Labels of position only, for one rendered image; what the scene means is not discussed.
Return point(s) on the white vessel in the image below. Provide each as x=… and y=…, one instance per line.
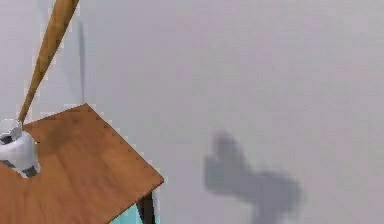
x=18, y=150

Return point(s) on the wooden baseball bat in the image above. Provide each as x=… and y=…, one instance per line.
x=50, y=46

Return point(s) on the brown wooden table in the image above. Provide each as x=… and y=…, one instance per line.
x=86, y=160

